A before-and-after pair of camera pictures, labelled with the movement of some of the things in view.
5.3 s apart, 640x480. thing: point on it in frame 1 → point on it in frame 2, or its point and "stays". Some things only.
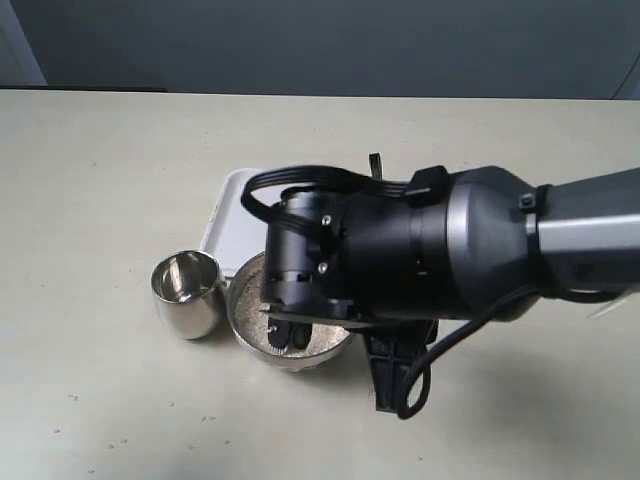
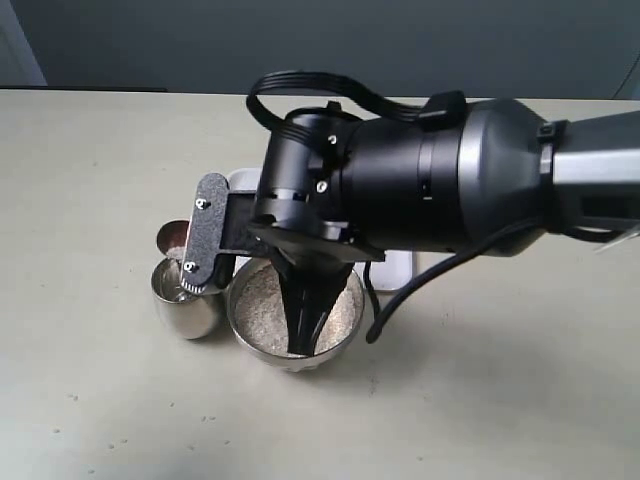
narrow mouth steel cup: x=187 y=289 stays
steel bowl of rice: x=249 y=325 stays
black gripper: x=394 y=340 → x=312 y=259
